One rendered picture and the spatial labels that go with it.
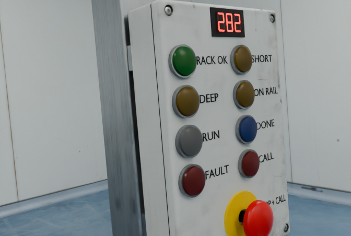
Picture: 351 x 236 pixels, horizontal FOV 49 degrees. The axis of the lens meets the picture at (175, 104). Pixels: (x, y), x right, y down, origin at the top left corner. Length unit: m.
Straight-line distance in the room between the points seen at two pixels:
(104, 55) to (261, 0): 3.55
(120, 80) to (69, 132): 3.87
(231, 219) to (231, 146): 0.07
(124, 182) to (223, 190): 0.10
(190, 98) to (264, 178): 0.14
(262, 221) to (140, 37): 0.21
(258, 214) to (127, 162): 0.14
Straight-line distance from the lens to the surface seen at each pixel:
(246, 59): 0.40
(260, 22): 0.44
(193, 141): 0.34
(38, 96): 4.12
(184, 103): 0.34
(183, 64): 0.34
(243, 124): 0.40
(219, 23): 0.38
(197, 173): 0.35
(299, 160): 3.77
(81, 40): 4.37
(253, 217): 0.39
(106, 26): 0.41
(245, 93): 0.40
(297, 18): 3.68
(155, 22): 0.34
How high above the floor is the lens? 1.11
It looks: 3 degrees down
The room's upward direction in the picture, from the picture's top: 5 degrees counter-clockwise
